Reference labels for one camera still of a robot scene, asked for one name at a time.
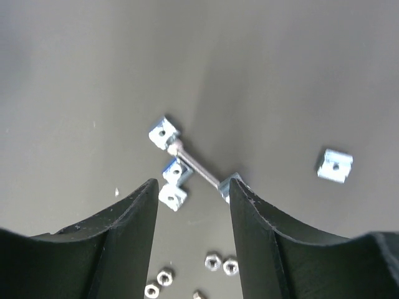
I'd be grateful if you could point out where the small hex nut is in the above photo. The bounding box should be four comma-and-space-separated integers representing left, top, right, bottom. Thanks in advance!
222, 257, 239, 277
204, 252, 223, 272
144, 282, 161, 299
156, 268, 175, 287

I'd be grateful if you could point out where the silver square t-nut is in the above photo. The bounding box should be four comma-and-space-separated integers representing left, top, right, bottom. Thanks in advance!
158, 183, 188, 212
316, 149, 353, 184
162, 158, 194, 186
218, 173, 242, 204
148, 116, 181, 150

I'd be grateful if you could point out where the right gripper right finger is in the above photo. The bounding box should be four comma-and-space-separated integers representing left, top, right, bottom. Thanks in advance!
229, 179, 398, 298

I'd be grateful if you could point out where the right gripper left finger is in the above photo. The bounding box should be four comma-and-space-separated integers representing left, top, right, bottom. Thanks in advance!
1, 179, 158, 298

